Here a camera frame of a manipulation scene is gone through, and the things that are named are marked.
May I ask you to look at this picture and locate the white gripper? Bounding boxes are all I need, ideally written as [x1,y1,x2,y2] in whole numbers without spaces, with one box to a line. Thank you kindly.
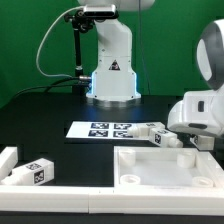
[167,90,224,138]

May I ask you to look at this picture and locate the white square tabletop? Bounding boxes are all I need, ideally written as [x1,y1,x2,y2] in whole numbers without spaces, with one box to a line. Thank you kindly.
[114,146,224,189]

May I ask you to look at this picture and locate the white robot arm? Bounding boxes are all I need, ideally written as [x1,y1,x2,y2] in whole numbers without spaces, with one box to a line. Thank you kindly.
[78,0,224,138]

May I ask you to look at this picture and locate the white front fence bar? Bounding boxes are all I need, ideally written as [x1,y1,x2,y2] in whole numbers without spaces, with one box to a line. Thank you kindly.
[0,185,224,216]

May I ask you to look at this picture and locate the white fence bar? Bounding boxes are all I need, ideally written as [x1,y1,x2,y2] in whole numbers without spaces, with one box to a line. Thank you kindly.
[0,185,224,216]
[0,147,18,181]

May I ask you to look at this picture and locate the white marker sheet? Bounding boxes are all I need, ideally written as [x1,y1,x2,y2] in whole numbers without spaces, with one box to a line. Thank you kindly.
[66,121,148,140]

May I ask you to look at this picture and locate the white left fence bar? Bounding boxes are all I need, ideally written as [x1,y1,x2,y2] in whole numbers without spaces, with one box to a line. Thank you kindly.
[0,147,18,181]

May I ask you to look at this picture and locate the black cables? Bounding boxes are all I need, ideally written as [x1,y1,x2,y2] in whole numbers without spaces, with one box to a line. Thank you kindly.
[11,75,93,101]

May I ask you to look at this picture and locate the black camera stand pole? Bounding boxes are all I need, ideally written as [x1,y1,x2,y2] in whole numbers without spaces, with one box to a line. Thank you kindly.
[64,10,94,96]

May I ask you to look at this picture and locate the black camera on stand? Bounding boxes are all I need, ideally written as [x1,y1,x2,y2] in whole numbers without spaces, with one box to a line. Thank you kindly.
[83,4,118,19]

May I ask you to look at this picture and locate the grey cable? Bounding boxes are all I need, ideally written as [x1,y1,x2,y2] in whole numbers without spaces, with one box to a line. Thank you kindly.
[35,5,85,80]

